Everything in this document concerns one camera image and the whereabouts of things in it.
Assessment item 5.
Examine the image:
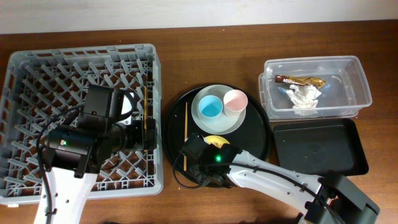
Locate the yellow bowl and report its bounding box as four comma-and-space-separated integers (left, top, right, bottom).
204, 135, 229, 149

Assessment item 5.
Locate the wooden chopstick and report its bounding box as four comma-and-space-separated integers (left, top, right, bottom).
183, 102, 188, 172
144, 85, 148, 132

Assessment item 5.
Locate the white napkin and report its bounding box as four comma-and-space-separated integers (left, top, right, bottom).
286, 85, 322, 109

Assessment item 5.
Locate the gold brown snack wrapper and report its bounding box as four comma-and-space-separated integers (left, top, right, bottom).
275, 75, 326, 88

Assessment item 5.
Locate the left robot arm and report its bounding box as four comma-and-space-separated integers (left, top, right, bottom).
34, 85, 157, 223

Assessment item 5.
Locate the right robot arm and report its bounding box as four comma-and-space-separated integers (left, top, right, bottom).
182, 143, 380, 223

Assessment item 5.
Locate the grey dishwasher rack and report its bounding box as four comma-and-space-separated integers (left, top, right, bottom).
1, 44, 162, 206

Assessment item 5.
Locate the grey round plate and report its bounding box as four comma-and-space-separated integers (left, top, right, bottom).
191, 85, 246, 135

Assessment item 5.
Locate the round black tray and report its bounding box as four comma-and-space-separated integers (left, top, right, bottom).
162, 85, 272, 185

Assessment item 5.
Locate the blue cup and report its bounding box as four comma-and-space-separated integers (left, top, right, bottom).
198, 95, 223, 123

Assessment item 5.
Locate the pink cup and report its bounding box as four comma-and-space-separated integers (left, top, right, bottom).
223, 90, 248, 118

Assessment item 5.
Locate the black rectangular tray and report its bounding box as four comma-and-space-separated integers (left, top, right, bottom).
273, 118, 369, 176

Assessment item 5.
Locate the clear plastic bin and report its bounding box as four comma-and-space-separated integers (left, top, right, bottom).
259, 55, 373, 122

